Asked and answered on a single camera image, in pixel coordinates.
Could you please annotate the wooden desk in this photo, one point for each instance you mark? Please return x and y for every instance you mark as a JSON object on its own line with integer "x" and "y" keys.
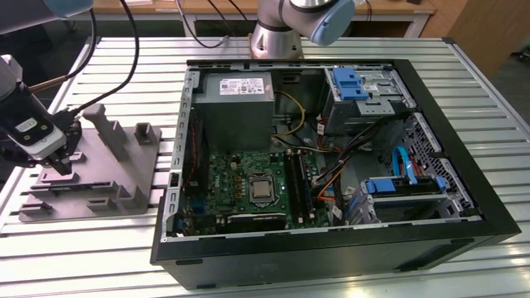
{"x": 396, "y": 9}

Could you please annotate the black RAM slot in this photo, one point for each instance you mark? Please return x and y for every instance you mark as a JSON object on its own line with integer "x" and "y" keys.
{"x": 296, "y": 189}
{"x": 291, "y": 180}

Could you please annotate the wooden cabinet panel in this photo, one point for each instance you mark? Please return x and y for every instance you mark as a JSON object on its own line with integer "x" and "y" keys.
{"x": 484, "y": 31}

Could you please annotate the black graphics card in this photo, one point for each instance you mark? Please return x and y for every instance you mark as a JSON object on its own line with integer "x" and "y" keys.
{"x": 256, "y": 218}

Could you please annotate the metal disk bay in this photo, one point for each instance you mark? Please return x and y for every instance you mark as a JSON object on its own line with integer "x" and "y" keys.
{"x": 414, "y": 198}

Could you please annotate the gray power supply unit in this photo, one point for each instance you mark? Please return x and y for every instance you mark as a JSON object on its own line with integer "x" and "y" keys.
{"x": 231, "y": 124}

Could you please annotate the gray parts rack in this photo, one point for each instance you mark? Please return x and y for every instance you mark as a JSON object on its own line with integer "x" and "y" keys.
{"x": 103, "y": 167}

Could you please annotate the metal drive cage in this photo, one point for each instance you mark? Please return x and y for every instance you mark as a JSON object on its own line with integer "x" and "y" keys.
{"x": 372, "y": 108}

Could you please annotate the silver CPU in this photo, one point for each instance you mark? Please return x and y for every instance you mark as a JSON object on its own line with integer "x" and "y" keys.
{"x": 261, "y": 189}

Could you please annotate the hard disk in blue carrier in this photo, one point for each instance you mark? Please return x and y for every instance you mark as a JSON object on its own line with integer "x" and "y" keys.
{"x": 384, "y": 185}

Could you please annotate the black PC case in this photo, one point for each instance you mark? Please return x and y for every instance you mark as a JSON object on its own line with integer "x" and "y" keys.
{"x": 289, "y": 264}

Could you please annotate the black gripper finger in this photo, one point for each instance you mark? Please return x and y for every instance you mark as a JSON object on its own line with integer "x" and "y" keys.
{"x": 64, "y": 164}

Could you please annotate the black case latch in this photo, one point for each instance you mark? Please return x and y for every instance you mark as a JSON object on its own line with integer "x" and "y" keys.
{"x": 175, "y": 180}

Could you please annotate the CPU socket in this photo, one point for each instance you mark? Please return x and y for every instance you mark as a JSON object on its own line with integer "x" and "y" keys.
{"x": 257, "y": 177}

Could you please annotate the white box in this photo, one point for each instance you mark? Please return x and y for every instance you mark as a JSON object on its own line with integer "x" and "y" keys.
{"x": 140, "y": 2}

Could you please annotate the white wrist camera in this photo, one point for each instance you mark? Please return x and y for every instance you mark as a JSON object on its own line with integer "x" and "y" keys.
{"x": 41, "y": 146}

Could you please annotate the green motherboard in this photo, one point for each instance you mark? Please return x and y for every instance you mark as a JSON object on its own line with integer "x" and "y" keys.
{"x": 223, "y": 192}

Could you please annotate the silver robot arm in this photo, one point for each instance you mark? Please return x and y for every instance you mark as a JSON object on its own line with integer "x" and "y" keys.
{"x": 272, "y": 40}

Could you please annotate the blue drive bay latch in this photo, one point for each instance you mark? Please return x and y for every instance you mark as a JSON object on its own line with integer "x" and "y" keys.
{"x": 347, "y": 82}

